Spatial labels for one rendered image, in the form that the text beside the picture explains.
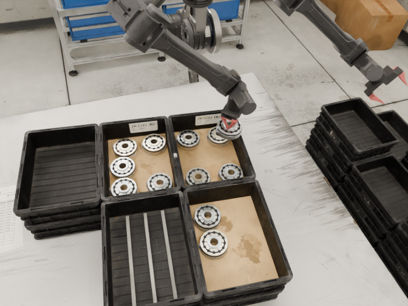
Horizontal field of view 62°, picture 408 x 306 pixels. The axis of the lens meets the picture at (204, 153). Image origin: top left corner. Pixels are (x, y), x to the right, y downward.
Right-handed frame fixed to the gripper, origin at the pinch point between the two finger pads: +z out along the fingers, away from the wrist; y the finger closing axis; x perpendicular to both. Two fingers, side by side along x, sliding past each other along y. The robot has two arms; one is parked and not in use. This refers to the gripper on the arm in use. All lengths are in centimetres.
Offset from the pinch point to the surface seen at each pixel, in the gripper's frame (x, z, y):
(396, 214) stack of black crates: -95, 64, 42
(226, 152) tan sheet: -0.6, 22.1, 3.1
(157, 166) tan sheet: 23.5, 23.0, -17.5
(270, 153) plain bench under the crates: -18.3, 34.4, 23.3
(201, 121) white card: 16.0, 17.7, 11.0
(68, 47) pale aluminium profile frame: 173, 83, 93
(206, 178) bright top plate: 1.0, 19.0, -16.2
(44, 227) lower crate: 48, 27, -61
